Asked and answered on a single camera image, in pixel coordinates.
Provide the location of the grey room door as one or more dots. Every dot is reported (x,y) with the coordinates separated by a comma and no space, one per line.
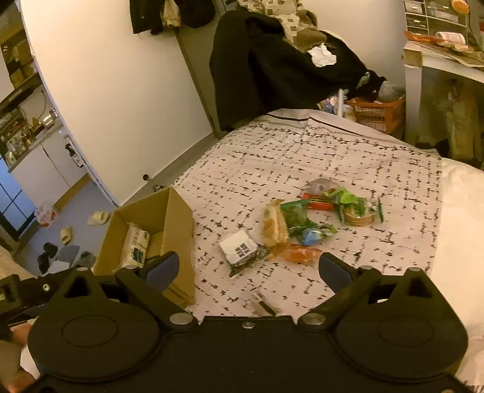
(196,83)

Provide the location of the dark hanging clothes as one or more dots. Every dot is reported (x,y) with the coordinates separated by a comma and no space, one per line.
(151,13)

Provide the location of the dark framed glass door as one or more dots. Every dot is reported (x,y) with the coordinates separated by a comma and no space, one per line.
(9,204)

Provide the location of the blue snack packet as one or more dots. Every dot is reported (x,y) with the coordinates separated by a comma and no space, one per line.
(312,236)

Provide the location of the white desk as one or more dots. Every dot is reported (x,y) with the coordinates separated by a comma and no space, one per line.
(435,64)

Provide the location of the white black printed snack packet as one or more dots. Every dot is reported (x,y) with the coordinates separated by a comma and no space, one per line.
(239,247)

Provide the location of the beige checked quilt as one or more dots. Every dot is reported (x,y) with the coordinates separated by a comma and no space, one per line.
(287,17)

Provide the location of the dark green snack packet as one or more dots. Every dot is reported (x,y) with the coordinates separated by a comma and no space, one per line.
(297,217)

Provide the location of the pile of dark clothes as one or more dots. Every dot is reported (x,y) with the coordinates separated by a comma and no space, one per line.
(68,257)

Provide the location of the red white plastic bag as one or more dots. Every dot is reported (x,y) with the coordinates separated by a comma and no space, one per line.
(46,216)

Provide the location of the crumpled white cloth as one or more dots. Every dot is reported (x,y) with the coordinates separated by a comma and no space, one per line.
(321,56)

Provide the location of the brown cardboard box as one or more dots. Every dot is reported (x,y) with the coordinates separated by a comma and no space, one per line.
(177,226)

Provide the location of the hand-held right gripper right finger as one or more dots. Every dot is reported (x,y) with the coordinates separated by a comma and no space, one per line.
(333,273)

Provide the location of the grey drawer organizer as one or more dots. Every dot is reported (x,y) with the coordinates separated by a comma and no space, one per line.
(419,15)

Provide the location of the black coat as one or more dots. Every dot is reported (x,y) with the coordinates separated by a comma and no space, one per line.
(264,75)

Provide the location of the clear bread packet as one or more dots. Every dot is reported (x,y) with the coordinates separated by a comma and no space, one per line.
(273,226)

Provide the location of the orange snack packet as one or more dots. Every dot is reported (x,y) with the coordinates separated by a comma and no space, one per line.
(300,254)

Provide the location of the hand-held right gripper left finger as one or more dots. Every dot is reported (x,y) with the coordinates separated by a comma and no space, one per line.
(162,271)

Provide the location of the dark spray bottle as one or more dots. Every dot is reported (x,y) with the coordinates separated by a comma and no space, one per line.
(73,155)

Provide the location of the orange plastic basket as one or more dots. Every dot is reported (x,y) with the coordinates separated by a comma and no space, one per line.
(378,113)

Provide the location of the white kitchen cabinet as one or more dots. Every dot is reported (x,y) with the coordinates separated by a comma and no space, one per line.
(49,162)

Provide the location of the person's left hand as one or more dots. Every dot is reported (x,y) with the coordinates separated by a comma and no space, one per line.
(20,333)

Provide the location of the beige slipper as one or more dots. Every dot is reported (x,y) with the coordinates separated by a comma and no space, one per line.
(66,235)
(98,218)

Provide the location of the grey clear snack packet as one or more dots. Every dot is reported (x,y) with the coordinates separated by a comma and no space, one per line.
(319,185)

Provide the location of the clear packet with brown cookie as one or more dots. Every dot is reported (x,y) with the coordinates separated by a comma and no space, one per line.
(359,218)

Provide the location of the beige dotted fabric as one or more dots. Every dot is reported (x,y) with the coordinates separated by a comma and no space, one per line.
(11,260)

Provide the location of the light green snack packet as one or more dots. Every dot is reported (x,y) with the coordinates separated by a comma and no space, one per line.
(344,198)

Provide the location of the red snack packet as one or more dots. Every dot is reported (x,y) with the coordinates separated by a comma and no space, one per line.
(319,205)

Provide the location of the white tissue pack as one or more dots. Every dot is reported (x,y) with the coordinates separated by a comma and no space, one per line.
(134,243)

